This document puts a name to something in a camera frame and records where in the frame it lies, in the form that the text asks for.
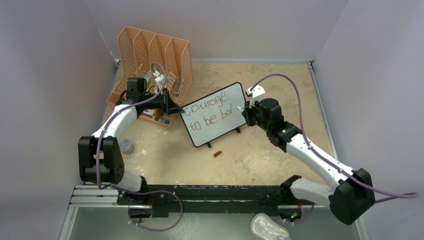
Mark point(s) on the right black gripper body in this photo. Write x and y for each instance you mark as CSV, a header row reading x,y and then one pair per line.
x,y
253,114

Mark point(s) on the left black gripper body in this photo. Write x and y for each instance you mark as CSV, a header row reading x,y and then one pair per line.
x,y
160,101

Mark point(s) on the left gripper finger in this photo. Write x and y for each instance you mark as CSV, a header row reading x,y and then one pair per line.
x,y
170,103
174,110

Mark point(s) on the black framed whiteboard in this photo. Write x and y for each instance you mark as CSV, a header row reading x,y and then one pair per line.
x,y
214,115

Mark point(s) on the brown marker cap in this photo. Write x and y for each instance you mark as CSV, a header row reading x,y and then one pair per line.
x,y
217,154

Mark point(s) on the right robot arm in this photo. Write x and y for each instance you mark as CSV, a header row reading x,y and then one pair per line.
x,y
346,191

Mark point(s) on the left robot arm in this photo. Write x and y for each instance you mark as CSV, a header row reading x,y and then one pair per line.
x,y
100,156

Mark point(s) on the metal whiteboard stand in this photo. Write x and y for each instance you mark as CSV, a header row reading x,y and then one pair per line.
x,y
238,130

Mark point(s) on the grey rounded case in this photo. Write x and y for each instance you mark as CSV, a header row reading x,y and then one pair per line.
x,y
178,86

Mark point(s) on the grey eraser block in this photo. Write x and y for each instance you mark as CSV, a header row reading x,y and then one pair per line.
x,y
148,75

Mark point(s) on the peach plastic file organizer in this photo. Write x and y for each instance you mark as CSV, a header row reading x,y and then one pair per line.
x,y
142,50

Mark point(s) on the clear plastic jar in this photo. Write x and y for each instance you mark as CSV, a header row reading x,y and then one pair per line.
x,y
126,146

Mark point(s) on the silver foil pouch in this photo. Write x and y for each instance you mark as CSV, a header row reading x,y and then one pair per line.
x,y
264,228

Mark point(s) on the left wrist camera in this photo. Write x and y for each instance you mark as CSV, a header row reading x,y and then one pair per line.
x,y
159,80

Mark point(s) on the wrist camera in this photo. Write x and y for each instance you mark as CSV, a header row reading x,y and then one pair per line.
x,y
256,94
159,80

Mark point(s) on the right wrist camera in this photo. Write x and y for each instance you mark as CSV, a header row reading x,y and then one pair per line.
x,y
256,94

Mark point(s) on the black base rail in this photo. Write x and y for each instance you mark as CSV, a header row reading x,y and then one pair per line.
x,y
162,200

